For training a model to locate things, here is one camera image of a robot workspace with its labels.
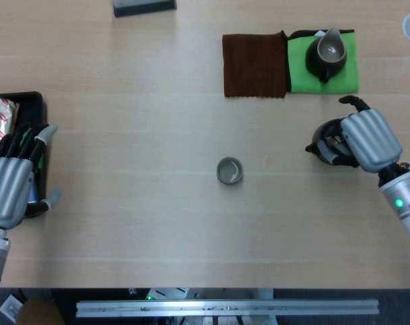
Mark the black teapot with handle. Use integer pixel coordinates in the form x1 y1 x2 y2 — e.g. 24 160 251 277
304 118 361 169

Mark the green cloth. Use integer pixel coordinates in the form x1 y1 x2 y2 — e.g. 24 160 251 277
286 29 361 94

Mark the white paper label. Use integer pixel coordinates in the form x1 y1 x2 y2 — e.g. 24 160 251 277
0 293 24 323

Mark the card sign stand black base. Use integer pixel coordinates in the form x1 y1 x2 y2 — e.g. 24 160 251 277
112 0 177 18

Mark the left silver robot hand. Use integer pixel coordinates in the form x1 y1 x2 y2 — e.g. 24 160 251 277
0 123 63 231

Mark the black plastic tray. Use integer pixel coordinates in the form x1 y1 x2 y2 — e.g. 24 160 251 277
0 91 50 219

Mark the dark green tea cup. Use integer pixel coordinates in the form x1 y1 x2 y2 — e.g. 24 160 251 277
216 156 244 186

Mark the aluminium rail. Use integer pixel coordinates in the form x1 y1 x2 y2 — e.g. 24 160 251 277
75 298 380 318

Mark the brown round seat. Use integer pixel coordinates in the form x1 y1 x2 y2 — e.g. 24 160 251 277
17 296 64 325

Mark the black pitcher with pale inside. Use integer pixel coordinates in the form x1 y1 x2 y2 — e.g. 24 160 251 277
304 27 348 84

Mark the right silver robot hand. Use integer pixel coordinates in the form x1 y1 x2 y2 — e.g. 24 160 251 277
315 95 404 173

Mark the brown cloth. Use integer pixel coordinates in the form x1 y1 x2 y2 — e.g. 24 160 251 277
221 30 289 99

